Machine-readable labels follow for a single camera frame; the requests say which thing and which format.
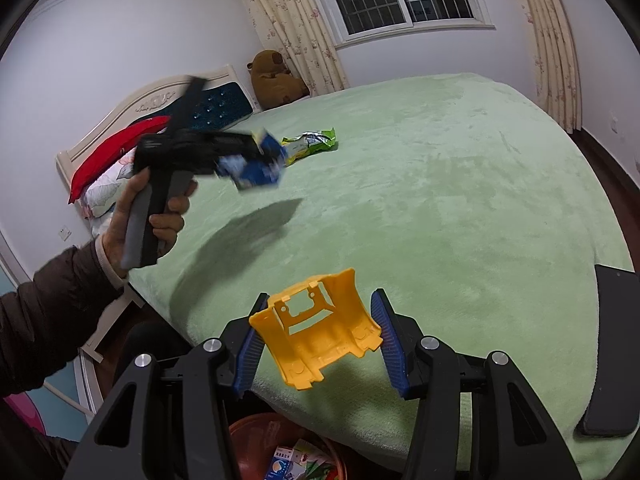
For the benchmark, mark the person's left forearm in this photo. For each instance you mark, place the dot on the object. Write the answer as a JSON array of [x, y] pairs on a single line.
[[45, 320]]

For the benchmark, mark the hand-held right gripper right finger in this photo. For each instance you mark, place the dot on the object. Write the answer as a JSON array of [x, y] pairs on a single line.
[[392, 345]]

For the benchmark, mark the black flat object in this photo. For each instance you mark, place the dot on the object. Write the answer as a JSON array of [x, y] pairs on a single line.
[[615, 360]]

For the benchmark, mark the floral cream curtain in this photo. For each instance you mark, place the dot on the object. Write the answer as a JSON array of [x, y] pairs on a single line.
[[295, 25], [550, 45]]

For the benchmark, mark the orange waste bin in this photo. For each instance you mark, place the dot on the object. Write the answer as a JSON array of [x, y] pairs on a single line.
[[250, 440]]

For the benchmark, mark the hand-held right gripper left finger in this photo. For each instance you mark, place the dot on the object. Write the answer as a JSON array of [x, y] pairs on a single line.
[[250, 355]]

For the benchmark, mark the brown stuffed bear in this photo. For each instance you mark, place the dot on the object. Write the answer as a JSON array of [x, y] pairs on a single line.
[[272, 80]]

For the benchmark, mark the red pillow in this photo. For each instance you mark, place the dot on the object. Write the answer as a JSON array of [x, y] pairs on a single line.
[[107, 155]]

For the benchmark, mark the white blue tufted headboard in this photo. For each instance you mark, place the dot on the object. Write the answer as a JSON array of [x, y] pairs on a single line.
[[150, 102]]

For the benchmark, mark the person's left hand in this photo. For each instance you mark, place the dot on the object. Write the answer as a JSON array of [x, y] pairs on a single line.
[[122, 225]]

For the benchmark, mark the white floral pillow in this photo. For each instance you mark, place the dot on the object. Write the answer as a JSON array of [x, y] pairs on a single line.
[[107, 190]]

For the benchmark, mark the green bed blanket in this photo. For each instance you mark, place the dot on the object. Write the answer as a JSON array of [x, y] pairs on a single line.
[[425, 200]]

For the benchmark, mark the yellow green snack packet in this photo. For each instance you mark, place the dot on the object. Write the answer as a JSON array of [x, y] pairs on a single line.
[[312, 142]]

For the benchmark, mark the white blue carton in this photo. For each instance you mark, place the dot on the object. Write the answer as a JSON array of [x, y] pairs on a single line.
[[286, 465]]

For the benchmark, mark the white wall socket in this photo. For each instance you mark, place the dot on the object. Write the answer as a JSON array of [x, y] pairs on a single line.
[[64, 233]]

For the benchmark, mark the blue snack box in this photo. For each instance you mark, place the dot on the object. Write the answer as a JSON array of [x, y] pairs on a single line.
[[260, 167]]

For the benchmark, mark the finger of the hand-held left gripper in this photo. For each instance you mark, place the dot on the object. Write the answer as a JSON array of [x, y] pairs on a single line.
[[237, 147]]

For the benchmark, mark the pink round object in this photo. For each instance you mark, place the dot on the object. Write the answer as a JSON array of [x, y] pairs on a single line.
[[17, 417]]

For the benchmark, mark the yellow plastic part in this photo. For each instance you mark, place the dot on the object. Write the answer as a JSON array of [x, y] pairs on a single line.
[[320, 340]]

